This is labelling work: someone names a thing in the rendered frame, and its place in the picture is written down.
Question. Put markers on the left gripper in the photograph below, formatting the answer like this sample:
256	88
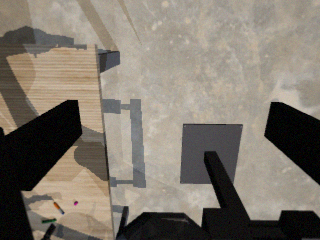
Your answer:
50	230

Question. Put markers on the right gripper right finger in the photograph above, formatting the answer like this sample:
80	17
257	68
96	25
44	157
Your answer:
297	135

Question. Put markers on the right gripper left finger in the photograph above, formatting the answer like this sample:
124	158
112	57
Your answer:
34	148

